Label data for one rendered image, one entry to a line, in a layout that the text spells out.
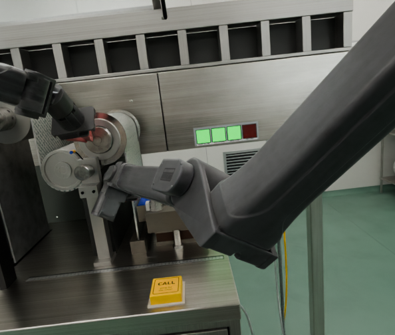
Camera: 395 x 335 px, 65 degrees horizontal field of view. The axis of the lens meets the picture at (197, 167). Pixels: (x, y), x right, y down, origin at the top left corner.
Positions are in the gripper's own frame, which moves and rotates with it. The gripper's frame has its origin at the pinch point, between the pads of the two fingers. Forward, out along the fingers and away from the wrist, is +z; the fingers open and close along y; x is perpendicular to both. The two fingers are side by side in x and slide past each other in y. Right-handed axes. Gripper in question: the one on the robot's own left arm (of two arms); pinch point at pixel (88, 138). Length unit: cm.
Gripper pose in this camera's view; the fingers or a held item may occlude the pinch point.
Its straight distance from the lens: 87.5
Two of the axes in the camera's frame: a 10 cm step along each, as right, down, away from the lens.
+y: 9.9, -1.6, -0.2
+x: -1.3, -9.1, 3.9
